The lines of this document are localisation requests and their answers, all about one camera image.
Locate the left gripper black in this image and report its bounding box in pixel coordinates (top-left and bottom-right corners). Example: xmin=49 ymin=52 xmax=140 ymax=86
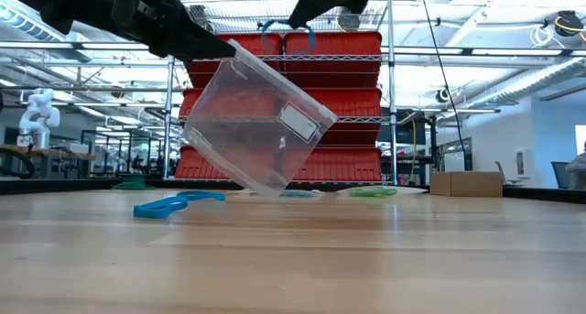
xmin=112 ymin=0 xmax=237 ymax=62

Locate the wide blue rubber band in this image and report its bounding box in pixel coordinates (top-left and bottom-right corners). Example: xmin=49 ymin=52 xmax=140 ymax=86
xmin=132 ymin=197 xmax=190 ymax=221

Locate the grey round fixture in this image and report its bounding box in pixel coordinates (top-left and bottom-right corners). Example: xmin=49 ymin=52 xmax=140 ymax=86
xmin=337 ymin=11 xmax=363 ymax=32
xmin=189 ymin=5 xmax=215 ymax=34

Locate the black monitor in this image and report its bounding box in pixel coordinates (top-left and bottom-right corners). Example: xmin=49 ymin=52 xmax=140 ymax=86
xmin=378 ymin=107 xmax=428 ymax=146

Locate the green band far left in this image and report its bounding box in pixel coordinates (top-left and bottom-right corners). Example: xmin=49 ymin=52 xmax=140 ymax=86
xmin=111 ymin=174 xmax=157 ymax=190

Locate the wooden workbench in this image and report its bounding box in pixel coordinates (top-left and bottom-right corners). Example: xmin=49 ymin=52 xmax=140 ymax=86
xmin=0 ymin=144 xmax=96 ymax=180

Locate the brown cardboard box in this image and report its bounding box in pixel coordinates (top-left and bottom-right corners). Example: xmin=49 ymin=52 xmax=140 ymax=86
xmin=429 ymin=170 xmax=504 ymax=199

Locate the black ceiling device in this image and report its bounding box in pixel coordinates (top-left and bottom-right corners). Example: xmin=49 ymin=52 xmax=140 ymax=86
xmin=552 ymin=10 xmax=586 ymax=38

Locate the grey office chair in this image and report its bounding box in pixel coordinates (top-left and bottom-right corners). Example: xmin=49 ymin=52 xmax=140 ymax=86
xmin=494 ymin=161 xmax=524 ymax=188

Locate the dark office chair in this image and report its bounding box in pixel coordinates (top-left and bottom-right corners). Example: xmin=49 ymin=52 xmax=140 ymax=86
xmin=549 ymin=161 xmax=571 ymax=190

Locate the person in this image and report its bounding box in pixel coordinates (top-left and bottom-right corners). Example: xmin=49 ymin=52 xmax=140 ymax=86
xmin=565 ymin=142 xmax=586 ymax=190

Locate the chrome wire shelf rack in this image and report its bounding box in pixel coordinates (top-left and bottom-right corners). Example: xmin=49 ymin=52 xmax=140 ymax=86
xmin=162 ymin=0 xmax=400 ymax=187

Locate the silver ventilation duct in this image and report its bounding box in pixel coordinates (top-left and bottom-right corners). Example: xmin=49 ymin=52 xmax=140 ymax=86
xmin=0 ymin=11 xmax=92 ymax=63

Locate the thin black hanging cable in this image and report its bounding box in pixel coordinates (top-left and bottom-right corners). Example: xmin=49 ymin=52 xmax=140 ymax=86
xmin=419 ymin=0 xmax=471 ymax=172

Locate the yellow hanging cable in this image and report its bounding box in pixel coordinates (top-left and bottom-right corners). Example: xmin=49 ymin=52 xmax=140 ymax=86
xmin=410 ymin=118 xmax=418 ymax=182

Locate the white ventilation duct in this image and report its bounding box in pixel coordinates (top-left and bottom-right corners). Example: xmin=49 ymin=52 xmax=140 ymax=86
xmin=466 ymin=57 xmax=586 ymax=108

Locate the white cable coil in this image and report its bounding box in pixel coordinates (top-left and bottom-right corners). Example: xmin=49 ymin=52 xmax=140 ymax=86
xmin=529 ymin=24 xmax=556 ymax=49

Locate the white wall box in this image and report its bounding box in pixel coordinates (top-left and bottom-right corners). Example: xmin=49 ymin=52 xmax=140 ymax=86
xmin=515 ymin=148 xmax=533 ymax=179

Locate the black aluminium table frame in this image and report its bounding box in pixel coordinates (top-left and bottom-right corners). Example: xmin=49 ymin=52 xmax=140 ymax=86
xmin=0 ymin=177 xmax=586 ymax=205

